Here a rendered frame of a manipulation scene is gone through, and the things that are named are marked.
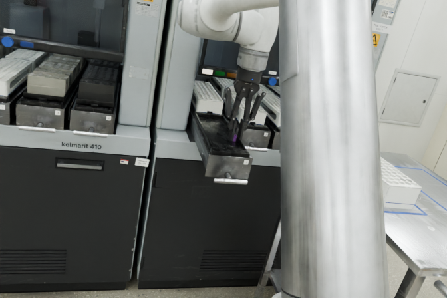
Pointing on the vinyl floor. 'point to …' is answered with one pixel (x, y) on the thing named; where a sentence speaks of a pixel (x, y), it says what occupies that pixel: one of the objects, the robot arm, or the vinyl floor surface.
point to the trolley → (400, 232)
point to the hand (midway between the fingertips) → (237, 130)
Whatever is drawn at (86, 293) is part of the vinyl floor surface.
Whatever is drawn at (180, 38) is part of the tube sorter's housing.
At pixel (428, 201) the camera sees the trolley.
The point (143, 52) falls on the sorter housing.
